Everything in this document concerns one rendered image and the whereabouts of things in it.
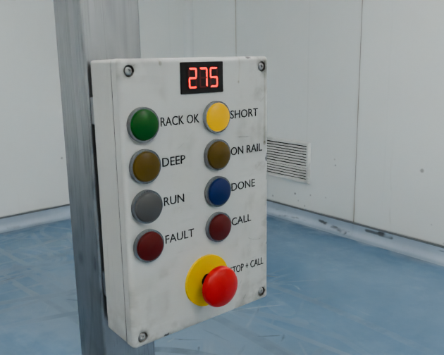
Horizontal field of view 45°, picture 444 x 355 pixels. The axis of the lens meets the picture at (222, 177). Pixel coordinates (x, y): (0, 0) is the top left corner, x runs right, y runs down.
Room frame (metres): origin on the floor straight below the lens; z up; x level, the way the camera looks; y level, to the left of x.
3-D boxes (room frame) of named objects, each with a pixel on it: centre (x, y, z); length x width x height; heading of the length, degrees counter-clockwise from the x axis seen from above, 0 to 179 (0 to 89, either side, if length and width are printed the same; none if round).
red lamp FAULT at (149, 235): (0.45, 0.06, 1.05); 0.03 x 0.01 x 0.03; 129
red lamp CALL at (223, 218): (0.51, 0.00, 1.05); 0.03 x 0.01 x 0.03; 129
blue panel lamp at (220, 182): (0.51, 0.00, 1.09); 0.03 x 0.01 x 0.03; 129
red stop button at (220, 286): (0.49, 0.01, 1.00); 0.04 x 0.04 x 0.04; 39
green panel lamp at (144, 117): (0.45, 0.06, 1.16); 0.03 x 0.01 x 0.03; 129
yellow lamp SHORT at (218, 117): (0.51, 0.00, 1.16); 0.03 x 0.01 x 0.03; 129
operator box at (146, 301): (0.52, 0.04, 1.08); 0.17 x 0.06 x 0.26; 129
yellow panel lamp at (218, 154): (0.51, 0.00, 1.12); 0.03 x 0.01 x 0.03; 129
